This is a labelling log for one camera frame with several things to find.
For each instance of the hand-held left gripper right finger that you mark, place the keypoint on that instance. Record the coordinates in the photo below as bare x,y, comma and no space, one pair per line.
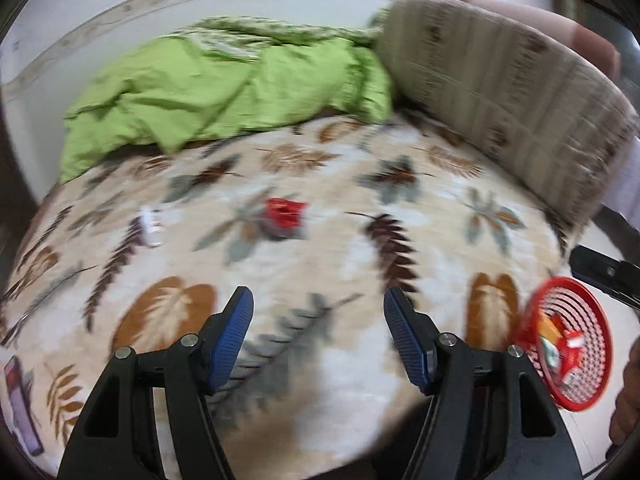
407,340

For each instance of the person's right hand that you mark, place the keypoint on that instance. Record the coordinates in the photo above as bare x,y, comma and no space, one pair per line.
627,405

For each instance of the leaf-print blanket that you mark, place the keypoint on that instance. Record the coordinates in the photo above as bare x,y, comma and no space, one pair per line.
325,260

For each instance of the orange wrapper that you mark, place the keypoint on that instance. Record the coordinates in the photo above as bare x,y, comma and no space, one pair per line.
547,330

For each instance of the red snack packet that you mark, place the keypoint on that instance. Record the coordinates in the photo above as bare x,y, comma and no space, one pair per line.
284,212

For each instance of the pinkish padded headboard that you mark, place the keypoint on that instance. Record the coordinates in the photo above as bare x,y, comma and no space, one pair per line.
575,30

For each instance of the dark rectangular phone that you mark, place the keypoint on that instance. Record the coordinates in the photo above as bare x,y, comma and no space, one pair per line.
20,405

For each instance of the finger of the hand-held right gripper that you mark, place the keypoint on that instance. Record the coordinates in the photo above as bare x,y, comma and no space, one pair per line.
605,272

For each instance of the teal wrapper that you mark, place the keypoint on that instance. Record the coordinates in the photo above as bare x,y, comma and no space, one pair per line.
550,356

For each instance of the green quilt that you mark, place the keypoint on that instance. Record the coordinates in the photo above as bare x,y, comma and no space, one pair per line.
200,95

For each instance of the red mesh basket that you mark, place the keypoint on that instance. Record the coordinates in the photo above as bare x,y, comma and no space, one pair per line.
592,317

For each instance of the striped floral pillow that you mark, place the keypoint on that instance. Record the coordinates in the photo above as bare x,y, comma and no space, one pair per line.
500,85

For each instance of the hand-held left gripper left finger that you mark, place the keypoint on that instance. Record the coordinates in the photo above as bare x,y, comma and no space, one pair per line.
230,340

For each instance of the red cigarette pack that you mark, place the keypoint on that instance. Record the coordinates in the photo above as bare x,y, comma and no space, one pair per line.
570,357

